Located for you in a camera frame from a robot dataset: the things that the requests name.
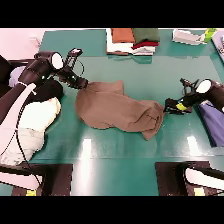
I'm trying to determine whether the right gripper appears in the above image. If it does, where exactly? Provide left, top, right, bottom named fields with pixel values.
left=164, top=95, right=194, bottom=115

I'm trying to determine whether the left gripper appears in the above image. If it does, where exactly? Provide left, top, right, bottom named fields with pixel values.
left=57, top=66, right=89, bottom=91

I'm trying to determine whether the brown garment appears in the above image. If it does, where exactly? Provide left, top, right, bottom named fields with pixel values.
left=74, top=79, right=167, bottom=141

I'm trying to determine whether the black garment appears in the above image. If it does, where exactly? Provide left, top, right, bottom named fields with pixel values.
left=32, top=77, right=65, bottom=104

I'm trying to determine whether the blue garment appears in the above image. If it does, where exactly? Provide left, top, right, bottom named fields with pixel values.
left=198, top=99, right=224, bottom=148

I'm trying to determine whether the lavender garment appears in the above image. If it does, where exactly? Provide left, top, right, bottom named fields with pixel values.
left=8, top=65, right=28, bottom=89

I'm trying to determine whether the folded orange garment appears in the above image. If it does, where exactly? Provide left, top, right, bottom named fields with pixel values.
left=111, top=28, right=136, bottom=45

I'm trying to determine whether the white box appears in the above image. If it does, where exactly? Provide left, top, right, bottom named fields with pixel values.
left=172, top=28, right=205, bottom=46

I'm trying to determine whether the folded red garment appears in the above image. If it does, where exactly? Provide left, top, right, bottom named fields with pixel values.
left=131, top=40, right=160, bottom=51

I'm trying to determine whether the green object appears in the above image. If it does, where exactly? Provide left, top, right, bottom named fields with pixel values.
left=203, top=28, right=218, bottom=43

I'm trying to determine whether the folded dark green garment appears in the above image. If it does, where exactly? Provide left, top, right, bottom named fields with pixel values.
left=131, top=28, right=161, bottom=46

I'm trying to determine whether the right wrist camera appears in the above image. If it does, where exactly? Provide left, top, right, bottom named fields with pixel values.
left=179, top=77, right=198, bottom=96

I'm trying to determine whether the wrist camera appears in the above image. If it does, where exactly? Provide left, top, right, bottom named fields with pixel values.
left=64, top=47, right=84, bottom=68
left=179, top=77, right=198, bottom=96

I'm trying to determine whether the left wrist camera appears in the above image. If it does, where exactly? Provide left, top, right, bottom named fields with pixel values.
left=64, top=47, right=84, bottom=68

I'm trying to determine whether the black cable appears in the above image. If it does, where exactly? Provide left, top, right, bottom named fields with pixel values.
left=14, top=83, right=45, bottom=197

